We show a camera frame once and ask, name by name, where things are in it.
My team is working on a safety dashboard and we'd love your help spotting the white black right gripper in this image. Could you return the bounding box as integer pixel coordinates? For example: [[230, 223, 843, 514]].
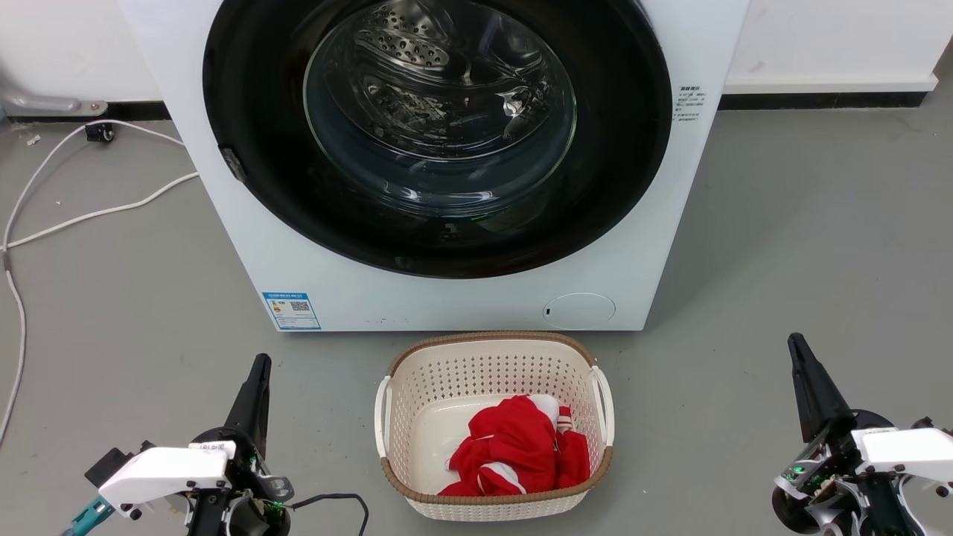
[[771, 333, 953, 536]]

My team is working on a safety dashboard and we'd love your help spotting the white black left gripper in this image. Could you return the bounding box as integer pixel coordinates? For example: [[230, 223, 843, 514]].
[[84, 354, 296, 536]]

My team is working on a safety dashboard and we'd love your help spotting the white front-load washing machine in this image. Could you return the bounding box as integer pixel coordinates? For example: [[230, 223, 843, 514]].
[[118, 0, 751, 333]]

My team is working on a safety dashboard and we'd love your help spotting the round black glass washer door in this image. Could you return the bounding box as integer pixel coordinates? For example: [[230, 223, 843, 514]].
[[202, 0, 674, 280]]

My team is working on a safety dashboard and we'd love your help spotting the blue energy label sticker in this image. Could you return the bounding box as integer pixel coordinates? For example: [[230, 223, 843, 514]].
[[262, 291, 322, 331]]

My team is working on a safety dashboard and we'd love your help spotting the cream plastic laundry basket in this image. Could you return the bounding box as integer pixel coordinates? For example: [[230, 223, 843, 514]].
[[374, 331, 616, 522]]

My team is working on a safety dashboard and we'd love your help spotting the teal plastic connector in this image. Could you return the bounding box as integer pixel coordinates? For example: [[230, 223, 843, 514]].
[[61, 497, 115, 536]]

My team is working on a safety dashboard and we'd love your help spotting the round white filter cover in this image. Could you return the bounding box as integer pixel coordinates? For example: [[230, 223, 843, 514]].
[[542, 292, 617, 331]]

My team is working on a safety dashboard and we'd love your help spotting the red and white garment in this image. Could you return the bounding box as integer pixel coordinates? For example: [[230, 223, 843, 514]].
[[437, 395, 592, 497]]

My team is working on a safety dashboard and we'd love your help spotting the perforated steel washer drum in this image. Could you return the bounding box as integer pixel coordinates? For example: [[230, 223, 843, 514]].
[[305, 0, 578, 161]]

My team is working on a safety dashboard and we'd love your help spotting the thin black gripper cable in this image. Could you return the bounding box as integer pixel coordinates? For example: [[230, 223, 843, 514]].
[[287, 493, 371, 536]]

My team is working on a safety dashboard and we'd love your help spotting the thick white power cable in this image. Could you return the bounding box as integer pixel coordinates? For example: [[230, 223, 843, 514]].
[[0, 172, 200, 251]]

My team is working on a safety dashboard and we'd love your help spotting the thin white cable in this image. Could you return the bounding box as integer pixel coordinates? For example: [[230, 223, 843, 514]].
[[0, 119, 187, 447]]

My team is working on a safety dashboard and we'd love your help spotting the grey metal hose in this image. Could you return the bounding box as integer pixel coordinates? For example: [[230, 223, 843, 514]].
[[0, 71, 109, 117]]

